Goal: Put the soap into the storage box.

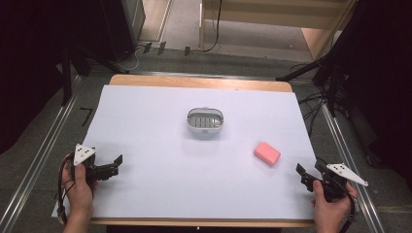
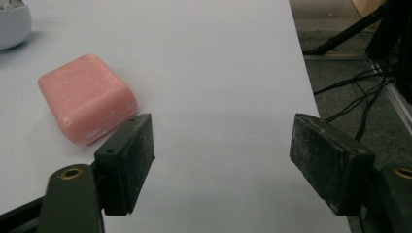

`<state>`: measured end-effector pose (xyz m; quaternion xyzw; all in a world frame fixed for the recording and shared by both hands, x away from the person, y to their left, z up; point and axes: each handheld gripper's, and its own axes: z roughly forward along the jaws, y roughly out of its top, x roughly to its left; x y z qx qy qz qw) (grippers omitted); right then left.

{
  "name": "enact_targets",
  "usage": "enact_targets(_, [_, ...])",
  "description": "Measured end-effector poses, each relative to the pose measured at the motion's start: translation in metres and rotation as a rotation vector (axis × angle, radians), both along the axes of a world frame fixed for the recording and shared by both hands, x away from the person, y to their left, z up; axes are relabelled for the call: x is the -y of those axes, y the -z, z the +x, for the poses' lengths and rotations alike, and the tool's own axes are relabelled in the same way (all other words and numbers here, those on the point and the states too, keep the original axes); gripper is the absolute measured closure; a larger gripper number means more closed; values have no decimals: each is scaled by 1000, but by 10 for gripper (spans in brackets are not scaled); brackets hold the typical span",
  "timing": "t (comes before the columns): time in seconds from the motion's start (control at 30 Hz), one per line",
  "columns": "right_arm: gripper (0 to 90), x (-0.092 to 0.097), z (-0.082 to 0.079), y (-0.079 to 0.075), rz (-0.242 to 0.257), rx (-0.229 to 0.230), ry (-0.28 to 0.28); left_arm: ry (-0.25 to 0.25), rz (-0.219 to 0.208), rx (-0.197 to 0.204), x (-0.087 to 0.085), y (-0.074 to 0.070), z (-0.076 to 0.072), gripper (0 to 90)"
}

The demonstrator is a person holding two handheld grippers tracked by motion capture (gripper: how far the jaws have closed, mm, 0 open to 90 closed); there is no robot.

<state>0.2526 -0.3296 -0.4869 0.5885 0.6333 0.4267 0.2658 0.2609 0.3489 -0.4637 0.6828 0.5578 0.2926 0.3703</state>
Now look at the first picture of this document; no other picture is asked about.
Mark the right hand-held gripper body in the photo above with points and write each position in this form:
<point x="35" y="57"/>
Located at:
<point x="336" y="181"/>

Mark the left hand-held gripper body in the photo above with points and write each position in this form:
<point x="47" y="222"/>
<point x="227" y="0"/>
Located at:
<point x="85" y="154"/>

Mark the person's right hand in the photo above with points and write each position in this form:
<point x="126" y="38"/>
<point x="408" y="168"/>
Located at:
<point x="330" y="210"/>

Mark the person's left hand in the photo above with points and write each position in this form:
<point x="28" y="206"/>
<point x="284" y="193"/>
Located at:
<point x="79" y="194"/>

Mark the pink soap bar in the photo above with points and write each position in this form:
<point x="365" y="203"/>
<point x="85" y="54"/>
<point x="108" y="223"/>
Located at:
<point x="267" y="154"/>

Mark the white table mat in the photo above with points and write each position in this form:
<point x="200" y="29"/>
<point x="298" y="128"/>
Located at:
<point x="181" y="174"/>

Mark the black metal stand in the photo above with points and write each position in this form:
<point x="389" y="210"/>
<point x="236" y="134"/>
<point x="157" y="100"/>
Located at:
<point x="66" y="77"/>

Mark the white grey soap dish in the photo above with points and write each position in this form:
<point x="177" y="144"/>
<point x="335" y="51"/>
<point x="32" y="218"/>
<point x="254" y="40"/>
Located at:
<point x="205" y="120"/>

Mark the black tripod stand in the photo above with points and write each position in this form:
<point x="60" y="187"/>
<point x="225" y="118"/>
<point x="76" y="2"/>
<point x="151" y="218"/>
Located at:
<point x="327" y="64"/>

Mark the wooden table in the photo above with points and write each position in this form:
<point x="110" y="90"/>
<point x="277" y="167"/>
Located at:
<point x="200" y="81"/>

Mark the black cabinet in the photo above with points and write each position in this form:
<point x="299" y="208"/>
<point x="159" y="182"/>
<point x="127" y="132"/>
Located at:
<point x="116" y="29"/>

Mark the light wooden shelf unit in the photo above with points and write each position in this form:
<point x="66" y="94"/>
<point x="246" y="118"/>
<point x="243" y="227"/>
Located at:
<point x="268" y="14"/>

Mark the metal floor rail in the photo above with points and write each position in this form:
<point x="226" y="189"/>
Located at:
<point x="353" y="161"/>
<point x="35" y="165"/>

